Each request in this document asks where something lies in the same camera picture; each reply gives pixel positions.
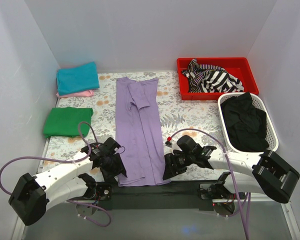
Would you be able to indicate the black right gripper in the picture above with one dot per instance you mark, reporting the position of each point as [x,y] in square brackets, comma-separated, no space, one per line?
[176,161]

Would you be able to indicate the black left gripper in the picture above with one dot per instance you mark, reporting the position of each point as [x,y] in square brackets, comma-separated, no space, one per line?
[112,165]

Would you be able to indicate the lilac purple t shirt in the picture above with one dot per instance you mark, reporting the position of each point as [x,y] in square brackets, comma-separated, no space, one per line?
[138,130]

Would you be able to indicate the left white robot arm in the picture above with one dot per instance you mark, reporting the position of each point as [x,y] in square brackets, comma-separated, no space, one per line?
[88,176]

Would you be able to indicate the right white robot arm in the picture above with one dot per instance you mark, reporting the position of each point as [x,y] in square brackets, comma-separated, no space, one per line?
[262,173]

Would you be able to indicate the green folded t shirt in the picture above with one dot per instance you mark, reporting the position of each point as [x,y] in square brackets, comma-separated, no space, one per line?
[64,121]

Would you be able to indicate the pink folded t shirt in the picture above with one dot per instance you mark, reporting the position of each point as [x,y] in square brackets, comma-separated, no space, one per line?
[86,93]

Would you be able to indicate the black garment in basket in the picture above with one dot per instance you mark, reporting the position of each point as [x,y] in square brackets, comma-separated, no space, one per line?
[246,125]

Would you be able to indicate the red plastic bin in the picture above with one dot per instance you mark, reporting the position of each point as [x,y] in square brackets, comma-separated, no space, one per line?
[237,66]

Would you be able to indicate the black white striped shirt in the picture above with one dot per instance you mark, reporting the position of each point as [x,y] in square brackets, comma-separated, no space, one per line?
[207,78]

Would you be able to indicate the teal folded t shirt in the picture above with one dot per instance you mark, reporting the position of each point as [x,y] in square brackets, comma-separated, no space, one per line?
[77,79]

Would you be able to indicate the white perforated laundry basket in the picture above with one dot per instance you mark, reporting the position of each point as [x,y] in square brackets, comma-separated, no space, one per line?
[271,136]

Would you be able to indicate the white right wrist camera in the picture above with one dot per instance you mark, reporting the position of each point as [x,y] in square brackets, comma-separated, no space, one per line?
[172,144]

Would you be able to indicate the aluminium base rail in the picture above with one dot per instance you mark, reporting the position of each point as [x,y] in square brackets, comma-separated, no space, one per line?
[176,211]

